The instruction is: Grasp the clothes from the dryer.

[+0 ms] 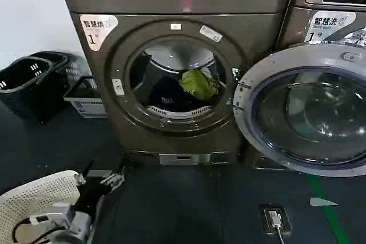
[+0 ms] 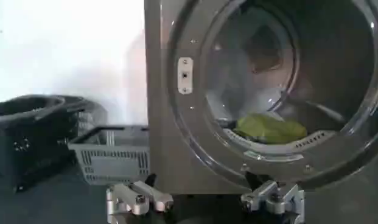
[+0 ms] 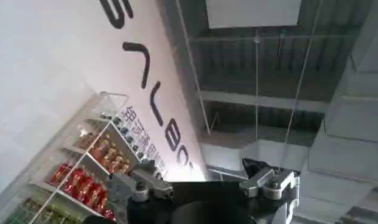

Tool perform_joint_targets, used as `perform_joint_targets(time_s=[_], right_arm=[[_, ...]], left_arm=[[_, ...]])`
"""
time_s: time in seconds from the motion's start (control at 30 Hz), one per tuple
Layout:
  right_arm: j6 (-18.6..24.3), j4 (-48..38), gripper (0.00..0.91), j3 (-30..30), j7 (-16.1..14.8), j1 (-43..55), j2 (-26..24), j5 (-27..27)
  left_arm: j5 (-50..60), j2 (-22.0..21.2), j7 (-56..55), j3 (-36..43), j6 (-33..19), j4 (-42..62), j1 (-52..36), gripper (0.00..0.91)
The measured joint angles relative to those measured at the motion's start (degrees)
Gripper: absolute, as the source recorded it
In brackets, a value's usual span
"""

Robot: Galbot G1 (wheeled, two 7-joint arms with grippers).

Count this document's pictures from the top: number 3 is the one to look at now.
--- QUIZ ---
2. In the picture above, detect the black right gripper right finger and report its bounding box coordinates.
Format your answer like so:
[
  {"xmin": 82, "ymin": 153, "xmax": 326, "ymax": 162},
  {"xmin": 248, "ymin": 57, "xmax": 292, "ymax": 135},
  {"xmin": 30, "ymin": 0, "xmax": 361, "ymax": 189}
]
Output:
[{"xmin": 239, "ymin": 157, "xmax": 301, "ymax": 201}]

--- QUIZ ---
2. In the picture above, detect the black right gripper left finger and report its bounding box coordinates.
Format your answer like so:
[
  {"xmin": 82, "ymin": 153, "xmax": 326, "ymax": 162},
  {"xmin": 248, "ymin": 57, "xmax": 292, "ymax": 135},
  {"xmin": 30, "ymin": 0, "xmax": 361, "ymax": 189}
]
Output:
[{"xmin": 105, "ymin": 159, "xmax": 174, "ymax": 203}]

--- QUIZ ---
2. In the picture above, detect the white shelf with goods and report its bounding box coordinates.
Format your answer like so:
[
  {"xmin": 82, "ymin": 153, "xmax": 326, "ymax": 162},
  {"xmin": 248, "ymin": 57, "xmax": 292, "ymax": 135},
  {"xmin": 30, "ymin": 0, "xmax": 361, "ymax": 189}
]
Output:
[{"xmin": 0, "ymin": 91, "xmax": 165, "ymax": 224}]

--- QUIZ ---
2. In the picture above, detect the white hanging ceiling panel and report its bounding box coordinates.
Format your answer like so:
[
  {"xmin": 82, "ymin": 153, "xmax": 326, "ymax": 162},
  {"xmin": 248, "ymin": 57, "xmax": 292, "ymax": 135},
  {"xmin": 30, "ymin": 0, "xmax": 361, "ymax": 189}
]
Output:
[{"xmin": 205, "ymin": 0, "xmax": 303, "ymax": 30}]

